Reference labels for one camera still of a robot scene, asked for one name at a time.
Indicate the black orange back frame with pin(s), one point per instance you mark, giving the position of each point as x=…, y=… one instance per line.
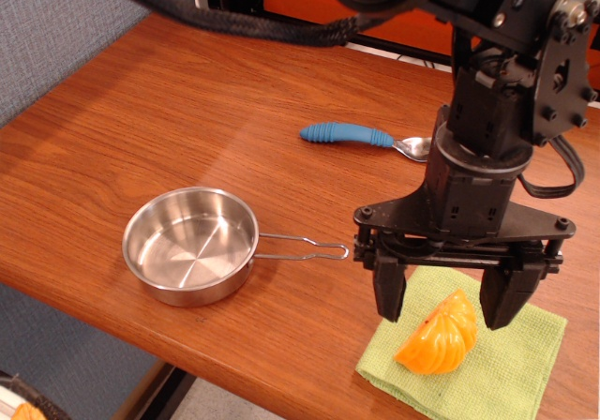
x=415, y=34

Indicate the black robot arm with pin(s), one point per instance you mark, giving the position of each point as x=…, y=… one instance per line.
x=520, y=82

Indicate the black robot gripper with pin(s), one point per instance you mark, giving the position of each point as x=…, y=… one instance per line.
x=462, y=215

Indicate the orange toy at corner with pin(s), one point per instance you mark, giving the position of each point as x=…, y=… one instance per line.
x=28, y=411

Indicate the orange plastic fruit slice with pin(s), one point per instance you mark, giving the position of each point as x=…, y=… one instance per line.
x=439, y=345

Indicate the blue handled metal spoon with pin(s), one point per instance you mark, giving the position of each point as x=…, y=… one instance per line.
x=414, y=148

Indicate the stainless steel pan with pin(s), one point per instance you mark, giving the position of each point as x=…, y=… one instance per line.
x=195, y=246

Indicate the green cloth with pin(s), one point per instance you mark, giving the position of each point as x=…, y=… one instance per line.
x=504, y=376

